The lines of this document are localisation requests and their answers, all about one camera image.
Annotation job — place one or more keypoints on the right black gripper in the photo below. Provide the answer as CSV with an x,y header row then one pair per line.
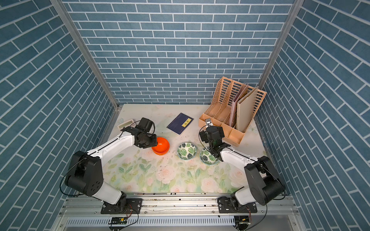
x,y
204,135

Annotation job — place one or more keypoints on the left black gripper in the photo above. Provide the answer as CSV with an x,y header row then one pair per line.
x,y
153,143

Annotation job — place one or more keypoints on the small orange bowl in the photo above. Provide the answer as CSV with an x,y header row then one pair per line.
x,y
161,140

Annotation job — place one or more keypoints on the green leaf bowl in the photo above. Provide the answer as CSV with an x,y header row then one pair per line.
x,y
207,158
186,151

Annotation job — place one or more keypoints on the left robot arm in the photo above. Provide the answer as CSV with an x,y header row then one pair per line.
x,y
85,173

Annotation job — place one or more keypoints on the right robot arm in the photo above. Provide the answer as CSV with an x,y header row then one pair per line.
x,y
264,182

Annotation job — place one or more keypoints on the pink calculator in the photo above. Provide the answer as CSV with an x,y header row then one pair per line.
x,y
125,124

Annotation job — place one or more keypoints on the pink folder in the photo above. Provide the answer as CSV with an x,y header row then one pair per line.
x,y
233,111

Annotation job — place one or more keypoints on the dark blue book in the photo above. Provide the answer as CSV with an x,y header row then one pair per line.
x,y
180,123

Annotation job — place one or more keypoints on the orange file organizer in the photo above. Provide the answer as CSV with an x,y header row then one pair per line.
x,y
219,110

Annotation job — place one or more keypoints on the beige folder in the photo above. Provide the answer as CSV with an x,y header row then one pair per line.
x,y
245,108

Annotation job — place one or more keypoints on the floral table mat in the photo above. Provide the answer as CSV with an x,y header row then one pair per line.
x,y
141,170

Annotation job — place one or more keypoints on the left circuit board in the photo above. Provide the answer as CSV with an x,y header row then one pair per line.
x,y
118,221

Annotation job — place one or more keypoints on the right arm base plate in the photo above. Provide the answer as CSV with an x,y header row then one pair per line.
x,y
230,204

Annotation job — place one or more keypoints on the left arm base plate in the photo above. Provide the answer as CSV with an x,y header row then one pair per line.
x,y
134,205

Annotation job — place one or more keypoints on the aluminium rail frame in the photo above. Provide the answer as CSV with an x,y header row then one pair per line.
x,y
179,212

